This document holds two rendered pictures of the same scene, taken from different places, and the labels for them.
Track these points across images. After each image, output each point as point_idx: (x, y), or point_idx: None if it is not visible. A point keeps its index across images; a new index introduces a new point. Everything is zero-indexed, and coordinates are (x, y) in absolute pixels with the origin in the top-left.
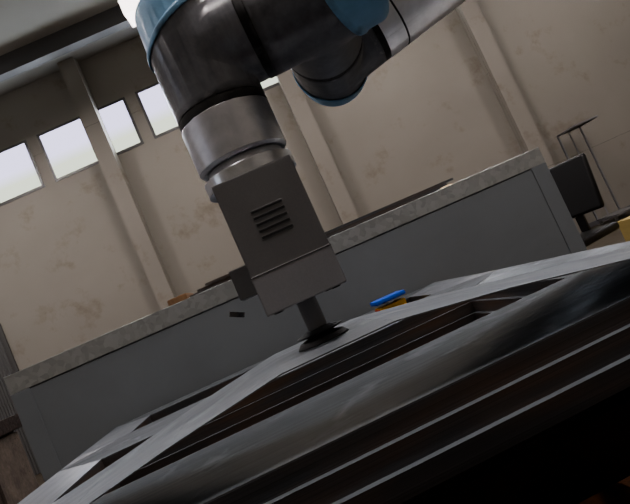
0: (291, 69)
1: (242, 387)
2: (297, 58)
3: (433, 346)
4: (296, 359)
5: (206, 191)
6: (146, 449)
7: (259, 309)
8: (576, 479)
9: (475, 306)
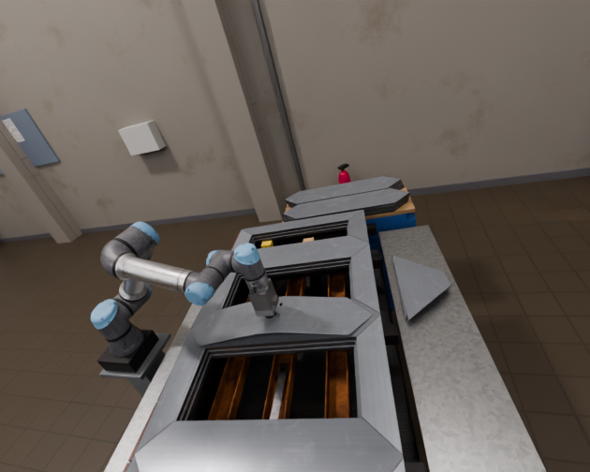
0: (218, 282)
1: (289, 308)
2: None
3: (247, 337)
4: (279, 303)
5: (269, 283)
6: (312, 313)
7: None
8: None
9: (183, 420)
